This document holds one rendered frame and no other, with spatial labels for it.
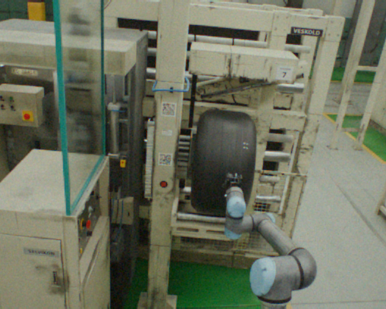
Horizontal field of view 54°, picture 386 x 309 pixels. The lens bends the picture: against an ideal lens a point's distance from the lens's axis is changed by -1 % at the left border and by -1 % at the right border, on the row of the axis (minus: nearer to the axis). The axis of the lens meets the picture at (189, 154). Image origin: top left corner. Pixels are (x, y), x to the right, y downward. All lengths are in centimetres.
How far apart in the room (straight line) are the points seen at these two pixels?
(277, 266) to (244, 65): 124
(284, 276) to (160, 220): 117
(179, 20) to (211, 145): 62
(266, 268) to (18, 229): 99
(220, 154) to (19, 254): 101
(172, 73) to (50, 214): 89
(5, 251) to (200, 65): 135
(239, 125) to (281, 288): 95
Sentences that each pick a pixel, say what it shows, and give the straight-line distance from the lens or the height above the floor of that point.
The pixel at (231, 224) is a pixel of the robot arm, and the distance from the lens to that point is 164.
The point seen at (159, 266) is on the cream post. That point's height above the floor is 45.
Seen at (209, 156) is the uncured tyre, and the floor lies 135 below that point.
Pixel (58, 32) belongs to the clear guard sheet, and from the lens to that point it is 131.
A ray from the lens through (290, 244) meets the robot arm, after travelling 150.
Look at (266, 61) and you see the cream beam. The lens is 222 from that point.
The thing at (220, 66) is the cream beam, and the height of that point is 170.
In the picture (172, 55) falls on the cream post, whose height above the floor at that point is 179.
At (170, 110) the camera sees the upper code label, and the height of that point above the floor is 150.
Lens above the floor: 217
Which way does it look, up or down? 26 degrees down
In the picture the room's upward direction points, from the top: 5 degrees clockwise
